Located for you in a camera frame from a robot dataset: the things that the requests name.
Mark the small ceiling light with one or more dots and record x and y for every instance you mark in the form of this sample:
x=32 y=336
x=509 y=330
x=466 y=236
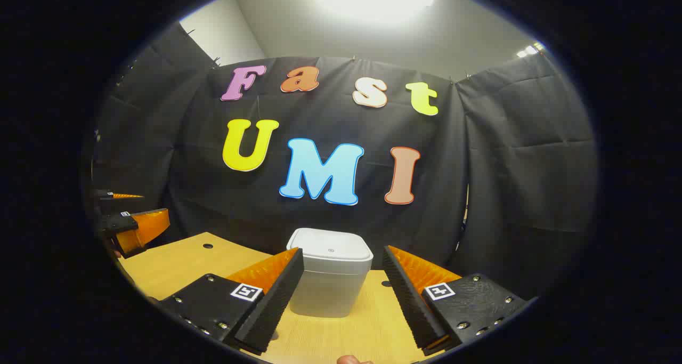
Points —
x=530 y=50

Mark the white desktop garbage bin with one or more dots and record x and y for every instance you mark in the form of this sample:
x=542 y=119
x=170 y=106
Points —
x=330 y=278

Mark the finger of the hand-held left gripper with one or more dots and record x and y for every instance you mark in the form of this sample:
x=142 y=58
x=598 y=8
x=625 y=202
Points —
x=120 y=195
x=146 y=228

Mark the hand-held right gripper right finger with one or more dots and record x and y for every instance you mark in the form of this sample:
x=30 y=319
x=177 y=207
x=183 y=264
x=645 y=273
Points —
x=410 y=305

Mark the wooden desktop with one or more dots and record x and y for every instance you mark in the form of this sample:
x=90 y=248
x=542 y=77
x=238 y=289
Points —
x=176 y=263

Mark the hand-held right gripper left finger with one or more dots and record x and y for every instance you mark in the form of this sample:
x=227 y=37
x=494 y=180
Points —
x=277 y=305

